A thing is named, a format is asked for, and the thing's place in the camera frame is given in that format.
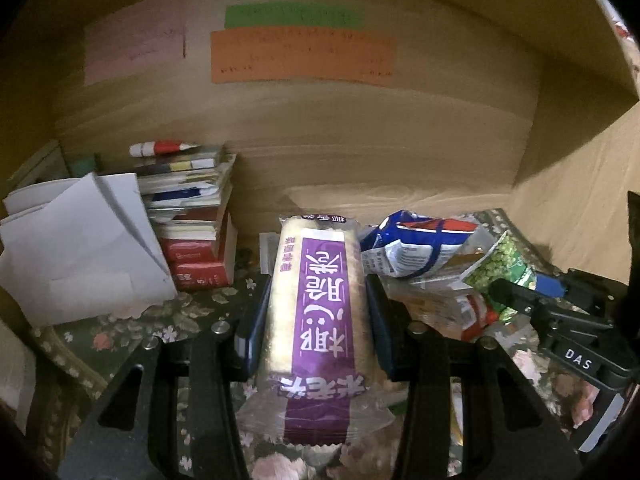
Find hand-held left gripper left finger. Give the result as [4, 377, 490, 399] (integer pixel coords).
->
[62, 274, 274, 480]

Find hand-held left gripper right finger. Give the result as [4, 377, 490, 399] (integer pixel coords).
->
[366, 276, 584, 480]

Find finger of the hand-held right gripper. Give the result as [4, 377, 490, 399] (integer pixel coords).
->
[491, 278, 567, 327]
[534, 268, 627, 312]

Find green pea packet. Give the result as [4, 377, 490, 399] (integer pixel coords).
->
[460, 230, 539, 321]

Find red snack bag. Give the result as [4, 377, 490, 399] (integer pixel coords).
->
[415, 282, 502, 344]

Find purple wafer packet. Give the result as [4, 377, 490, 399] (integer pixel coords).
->
[235, 212, 396, 448]

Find blue chip bag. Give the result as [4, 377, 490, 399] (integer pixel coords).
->
[360, 209, 488, 279]

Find dark floral tablecloth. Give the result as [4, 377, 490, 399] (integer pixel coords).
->
[27, 210, 621, 480]

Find stack of books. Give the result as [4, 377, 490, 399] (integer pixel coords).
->
[136, 145, 239, 289]

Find white folded papers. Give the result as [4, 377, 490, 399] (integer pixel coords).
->
[0, 172, 179, 329]

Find wooden desk hutch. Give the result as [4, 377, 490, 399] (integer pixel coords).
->
[0, 0, 640, 311]

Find red and white tube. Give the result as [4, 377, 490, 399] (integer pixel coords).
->
[128, 140, 202, 159]

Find orange paper note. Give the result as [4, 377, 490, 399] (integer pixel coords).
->
[209, 29, 397, 86]

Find pink paper note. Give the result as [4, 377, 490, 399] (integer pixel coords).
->
[83, 5, 187, 87]

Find green paper note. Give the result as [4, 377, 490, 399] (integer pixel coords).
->
[224, 3, 362, 30]

